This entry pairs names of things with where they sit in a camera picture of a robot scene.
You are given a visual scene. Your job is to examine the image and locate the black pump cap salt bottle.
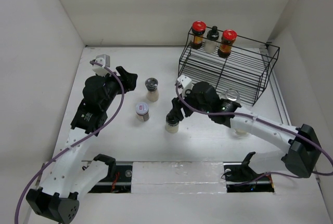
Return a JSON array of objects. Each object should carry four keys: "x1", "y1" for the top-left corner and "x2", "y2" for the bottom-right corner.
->
[{"x1": 204, "y1": 26, "x2": 220, "y2": 54}]

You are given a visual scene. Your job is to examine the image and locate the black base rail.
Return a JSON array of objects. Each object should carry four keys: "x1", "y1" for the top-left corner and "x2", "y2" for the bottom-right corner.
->
[{"x1": 90, "y1": 162, "x2": 275, "y2": 194}]

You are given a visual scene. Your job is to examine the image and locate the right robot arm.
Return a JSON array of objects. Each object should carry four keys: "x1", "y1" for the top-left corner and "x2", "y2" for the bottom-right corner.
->
[{"x1": 166, "y1": 77, "x2": 322, "y2": 178}]

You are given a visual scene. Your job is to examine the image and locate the round glass jar metal rim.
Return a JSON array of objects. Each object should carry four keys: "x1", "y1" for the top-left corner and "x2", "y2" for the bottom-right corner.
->
[{"x1": 220, "y1": 89, "x2": 240, "y2": 104}]

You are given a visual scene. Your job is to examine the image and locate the black wire rack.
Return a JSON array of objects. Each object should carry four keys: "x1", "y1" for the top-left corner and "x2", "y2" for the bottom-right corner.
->
[{"x1": 178, "y1": 30, "x2": 280, "y2": 106}]

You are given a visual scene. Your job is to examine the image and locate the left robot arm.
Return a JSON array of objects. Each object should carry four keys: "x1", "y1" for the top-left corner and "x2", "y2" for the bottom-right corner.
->
[{"x1": 26, "y1": 65, "x2": 138, "y2": 223}]

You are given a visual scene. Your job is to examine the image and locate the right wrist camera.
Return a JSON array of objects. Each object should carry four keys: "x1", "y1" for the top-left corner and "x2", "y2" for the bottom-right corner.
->
[{"x1": 175, "y1": 75, "x2": 193, "y2": 97}]

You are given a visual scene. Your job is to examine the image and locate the black knob cap salt bottle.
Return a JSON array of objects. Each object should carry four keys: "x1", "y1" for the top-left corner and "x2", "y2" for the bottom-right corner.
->
[{"x1": 165, "y1": 114, "x2": 180, "y2": 134}]

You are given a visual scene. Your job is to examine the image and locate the orange label jar red lid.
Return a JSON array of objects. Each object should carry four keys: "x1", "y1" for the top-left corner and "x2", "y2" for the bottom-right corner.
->
[{"x1": 217, "y1": 29, "x2": 237, "y2": 58}]

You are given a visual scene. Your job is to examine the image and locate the dark sauce jar red lid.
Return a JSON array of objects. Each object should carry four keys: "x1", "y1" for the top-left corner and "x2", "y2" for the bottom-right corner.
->
[{"x1": 190, "y1": 21, "x2": 207, "y2": 49}]

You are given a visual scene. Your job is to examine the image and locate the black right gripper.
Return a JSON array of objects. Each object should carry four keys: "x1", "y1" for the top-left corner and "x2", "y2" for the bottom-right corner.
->
[{"x1": 169, "y1": 85, "x2": 211, "y2": 121}]

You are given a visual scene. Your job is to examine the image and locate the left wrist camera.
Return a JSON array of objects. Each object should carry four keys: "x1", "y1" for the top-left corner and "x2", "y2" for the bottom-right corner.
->
[{"x1": 92, "y1": 54, "x2": 110, "y2": 76}]

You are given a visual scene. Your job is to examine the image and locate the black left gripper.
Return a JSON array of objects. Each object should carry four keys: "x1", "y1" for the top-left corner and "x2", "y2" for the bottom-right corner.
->
[{"x1": 98, "y1": 67, "x2": 136, "y2": 110}]

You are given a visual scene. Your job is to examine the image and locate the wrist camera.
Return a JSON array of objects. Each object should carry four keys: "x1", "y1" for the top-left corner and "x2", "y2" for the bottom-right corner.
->
[
  {"x1": 92, "y1": 54, "x2": 110, "y2": 76},
  {"x1": 175, "y1": 75, "x2": 193, "y2": 97}
]

